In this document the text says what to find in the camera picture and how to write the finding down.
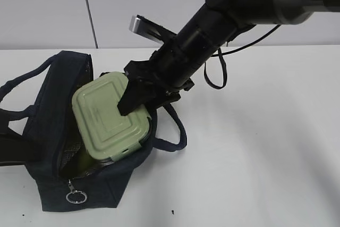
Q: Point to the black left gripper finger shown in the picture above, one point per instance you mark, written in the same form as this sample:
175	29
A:
15	150

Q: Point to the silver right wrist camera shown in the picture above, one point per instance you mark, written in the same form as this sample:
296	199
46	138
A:
150	30

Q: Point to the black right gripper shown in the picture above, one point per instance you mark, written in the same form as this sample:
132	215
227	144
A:
147	87

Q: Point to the dark navy lunch bag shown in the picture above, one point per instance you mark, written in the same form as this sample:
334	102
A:
50	124

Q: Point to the green lid glass container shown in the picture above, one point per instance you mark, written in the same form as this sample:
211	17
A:
107	135

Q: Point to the green cucumber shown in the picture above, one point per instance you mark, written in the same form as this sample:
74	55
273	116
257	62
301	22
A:
85	161

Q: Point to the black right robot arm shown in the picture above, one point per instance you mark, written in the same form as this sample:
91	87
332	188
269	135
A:
220	21

